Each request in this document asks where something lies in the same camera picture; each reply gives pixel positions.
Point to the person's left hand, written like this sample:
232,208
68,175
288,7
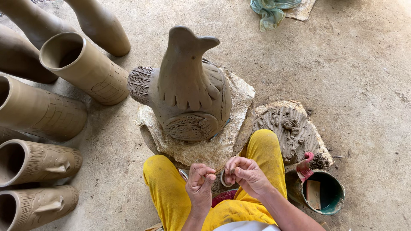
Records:
199,195

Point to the person's right hand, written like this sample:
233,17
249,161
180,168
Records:
252,179

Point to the thin wooden stick tool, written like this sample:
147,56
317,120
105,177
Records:
219,169

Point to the red plastic stool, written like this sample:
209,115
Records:
224,196

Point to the yellow trousers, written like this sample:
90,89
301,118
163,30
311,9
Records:
263,147

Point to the burlap mat under sculpture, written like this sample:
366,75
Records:
199,150

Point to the white shirt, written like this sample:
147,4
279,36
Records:
247,226

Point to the pink cloth rag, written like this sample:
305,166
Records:
303,170

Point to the wooden plank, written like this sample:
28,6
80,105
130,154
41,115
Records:
154,227

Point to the wet grey clay mound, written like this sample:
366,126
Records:
289,131

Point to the wooden block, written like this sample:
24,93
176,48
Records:
313,194

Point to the green bucket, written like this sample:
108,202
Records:
332,192

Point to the clay bird sculpture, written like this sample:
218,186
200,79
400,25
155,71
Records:
186,83

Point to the carved clay vase with beak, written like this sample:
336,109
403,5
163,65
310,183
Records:
41,205
48,160

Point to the brick-patterned clay vase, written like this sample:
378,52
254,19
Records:
45,112
93,77

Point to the green plastic sheet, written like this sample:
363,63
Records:
271,11

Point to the pale sack piece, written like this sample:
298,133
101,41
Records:
303,9

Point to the plain clay vase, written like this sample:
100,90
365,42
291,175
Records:
32,19
99,25
19,57

